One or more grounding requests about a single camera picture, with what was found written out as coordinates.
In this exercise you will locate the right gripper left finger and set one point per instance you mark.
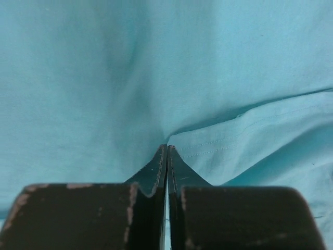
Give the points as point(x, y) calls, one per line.
point(128, 215)

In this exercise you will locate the turquoise t-shirt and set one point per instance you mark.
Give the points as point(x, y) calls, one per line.
point(243, 89)

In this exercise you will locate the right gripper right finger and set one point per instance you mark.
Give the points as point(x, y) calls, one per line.
point(204, 216)

